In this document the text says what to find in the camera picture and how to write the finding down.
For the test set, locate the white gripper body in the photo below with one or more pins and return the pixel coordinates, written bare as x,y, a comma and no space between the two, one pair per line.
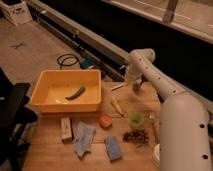
133,76

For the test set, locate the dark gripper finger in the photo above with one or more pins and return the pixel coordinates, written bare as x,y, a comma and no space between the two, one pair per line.
136,87

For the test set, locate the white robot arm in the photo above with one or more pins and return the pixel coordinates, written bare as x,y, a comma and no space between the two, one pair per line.
184,141

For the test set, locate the green plastic cup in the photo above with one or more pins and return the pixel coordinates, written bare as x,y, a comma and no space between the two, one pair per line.
136,120

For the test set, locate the orange round fruit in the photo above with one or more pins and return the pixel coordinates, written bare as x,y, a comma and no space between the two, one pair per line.
105,121

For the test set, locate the blue device on floor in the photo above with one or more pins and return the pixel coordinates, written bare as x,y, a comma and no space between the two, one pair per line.
86,64

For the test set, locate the purple grape bunch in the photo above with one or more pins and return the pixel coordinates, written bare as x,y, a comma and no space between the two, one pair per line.
139,136

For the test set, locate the green cucumber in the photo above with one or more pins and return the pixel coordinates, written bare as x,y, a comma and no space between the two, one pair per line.
79,92

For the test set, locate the blue sponge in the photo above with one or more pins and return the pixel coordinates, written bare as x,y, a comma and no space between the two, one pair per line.
112,148

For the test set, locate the blue crumpled cloth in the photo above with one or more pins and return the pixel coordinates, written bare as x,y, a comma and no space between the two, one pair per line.
84,138

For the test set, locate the white plate stack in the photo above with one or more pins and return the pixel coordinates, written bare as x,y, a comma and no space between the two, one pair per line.
156,155

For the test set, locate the small cardboard box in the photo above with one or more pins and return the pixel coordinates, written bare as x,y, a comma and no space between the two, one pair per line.
66,134

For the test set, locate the yellow plastic bin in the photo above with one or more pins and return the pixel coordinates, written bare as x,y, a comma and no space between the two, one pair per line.
54,85

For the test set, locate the black chair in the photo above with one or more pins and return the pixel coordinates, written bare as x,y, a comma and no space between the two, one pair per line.
14,116

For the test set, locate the white cardboard box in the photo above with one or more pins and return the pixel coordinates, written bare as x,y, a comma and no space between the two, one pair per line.
17,14

